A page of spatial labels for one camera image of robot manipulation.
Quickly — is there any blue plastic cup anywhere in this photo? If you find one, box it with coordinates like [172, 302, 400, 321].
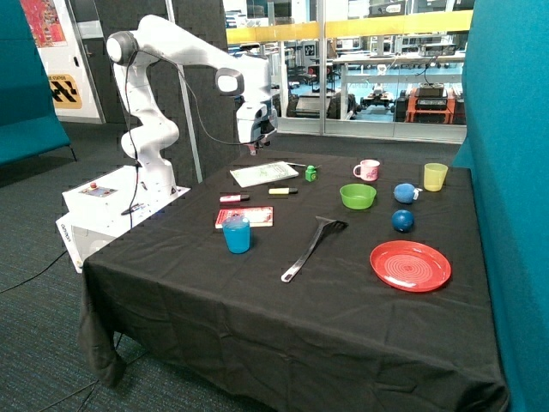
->
[222, 215, 251, 254]

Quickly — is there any white green book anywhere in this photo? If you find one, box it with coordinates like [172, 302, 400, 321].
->
[230, 161, 299, 188]

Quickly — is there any black floor cable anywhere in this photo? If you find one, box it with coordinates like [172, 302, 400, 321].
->
[0, 251, 69, 295]

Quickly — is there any yellow black sign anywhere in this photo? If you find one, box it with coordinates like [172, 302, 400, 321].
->
[48, 74, 82, 110]

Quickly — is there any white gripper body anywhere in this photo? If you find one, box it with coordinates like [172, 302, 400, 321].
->
[236, 100, 278, 145]

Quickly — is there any pink mug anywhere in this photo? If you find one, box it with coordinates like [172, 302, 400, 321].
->
[353, 160, 381, 182]

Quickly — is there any dark blue ball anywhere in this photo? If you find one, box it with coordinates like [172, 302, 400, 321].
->
[391, 209, 415, 233]

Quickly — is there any teal sofa left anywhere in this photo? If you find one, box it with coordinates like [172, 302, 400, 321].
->
[0, 1, 71, 165]

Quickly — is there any red book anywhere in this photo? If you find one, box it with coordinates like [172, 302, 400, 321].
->
[214, 206, 274, 229]

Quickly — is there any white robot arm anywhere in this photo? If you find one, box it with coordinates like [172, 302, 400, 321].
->
[106, 15, 278, 199]

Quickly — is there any red plate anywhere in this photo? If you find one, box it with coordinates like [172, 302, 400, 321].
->
[370, 240, 452, 293]

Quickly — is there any black spatula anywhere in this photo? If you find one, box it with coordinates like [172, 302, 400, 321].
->
[281, 215, 348, 283]

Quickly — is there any green bowl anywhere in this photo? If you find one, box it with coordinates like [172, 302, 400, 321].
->
[340, 184, 377, 210]

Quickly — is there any pink highlighter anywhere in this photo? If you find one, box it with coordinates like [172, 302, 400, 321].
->
[220, 194, 250, 203]

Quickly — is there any green toy block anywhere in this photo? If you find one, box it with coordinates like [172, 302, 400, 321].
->
[305, 165, 318, 182]

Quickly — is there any yellow highlighter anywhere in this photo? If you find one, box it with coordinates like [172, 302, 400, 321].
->
[268, 187, 299, 196]

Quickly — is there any yellow plastic cup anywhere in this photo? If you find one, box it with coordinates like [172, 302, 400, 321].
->
[423, 163, 449, 192]

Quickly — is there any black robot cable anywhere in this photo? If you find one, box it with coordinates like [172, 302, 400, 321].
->
[120, 49, 250, 216]

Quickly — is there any black tablecloth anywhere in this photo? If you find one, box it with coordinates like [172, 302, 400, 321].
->
[78, 153, 510, 411]

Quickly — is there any red poster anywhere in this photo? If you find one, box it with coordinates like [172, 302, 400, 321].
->
[20, 0, 67, 48]

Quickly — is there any orange black cart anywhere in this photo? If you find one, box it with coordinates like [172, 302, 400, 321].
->
[393, 82, 466, 125]

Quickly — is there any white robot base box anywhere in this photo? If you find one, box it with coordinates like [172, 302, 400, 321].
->
[56, 166, 189, 273]

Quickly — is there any white lab table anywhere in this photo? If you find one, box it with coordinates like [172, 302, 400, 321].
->
[334, 51, 465, 122]

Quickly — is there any teal partition right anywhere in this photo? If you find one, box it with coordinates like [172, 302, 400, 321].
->
[454, 1, 548, 411]

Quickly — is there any light blue soft ball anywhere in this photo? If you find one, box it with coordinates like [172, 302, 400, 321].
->
[393, 183, 423, 204]

